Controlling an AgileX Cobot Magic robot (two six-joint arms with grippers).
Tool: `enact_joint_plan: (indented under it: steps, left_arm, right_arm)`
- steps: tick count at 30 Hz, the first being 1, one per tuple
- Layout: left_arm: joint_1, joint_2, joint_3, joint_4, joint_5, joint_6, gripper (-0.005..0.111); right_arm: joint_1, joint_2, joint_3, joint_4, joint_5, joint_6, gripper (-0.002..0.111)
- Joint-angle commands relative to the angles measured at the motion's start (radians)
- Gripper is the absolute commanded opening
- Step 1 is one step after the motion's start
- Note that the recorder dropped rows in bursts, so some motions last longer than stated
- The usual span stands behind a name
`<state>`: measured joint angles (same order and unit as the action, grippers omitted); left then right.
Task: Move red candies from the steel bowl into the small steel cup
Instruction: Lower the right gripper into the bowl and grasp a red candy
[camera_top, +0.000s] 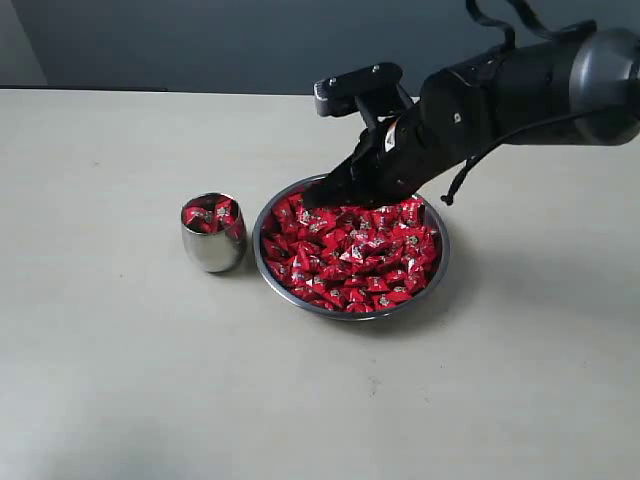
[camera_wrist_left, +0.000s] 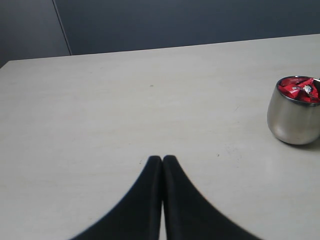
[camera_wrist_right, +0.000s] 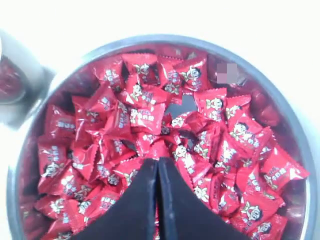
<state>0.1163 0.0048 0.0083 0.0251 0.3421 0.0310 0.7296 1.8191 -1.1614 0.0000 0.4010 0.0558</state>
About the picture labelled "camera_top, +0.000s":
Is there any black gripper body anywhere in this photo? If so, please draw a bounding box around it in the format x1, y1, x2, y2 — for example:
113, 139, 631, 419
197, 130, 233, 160
351, 107, 485, 194

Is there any red candy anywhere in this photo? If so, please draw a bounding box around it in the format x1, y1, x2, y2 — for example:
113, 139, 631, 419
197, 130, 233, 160
320, 288, 347, 311
262, 237, 289, 261
372, 293, 399, 311
181, 194, 239, 235

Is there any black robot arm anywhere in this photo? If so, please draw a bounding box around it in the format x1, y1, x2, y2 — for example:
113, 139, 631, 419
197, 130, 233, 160
303, 28, 639, 208

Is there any stainless steel bowl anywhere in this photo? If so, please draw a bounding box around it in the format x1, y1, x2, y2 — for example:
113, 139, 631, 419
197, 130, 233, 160
252, 175, 450, 321

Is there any stainless steel cup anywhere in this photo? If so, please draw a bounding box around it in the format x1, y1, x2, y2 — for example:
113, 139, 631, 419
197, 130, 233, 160
180, 192, 247, 273

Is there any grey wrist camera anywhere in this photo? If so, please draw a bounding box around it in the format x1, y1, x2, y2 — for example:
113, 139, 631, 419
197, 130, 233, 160
313, 62, 414, 118

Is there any black cable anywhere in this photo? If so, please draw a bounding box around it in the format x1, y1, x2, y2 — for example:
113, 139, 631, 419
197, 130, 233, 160
439, 0, 596, 206

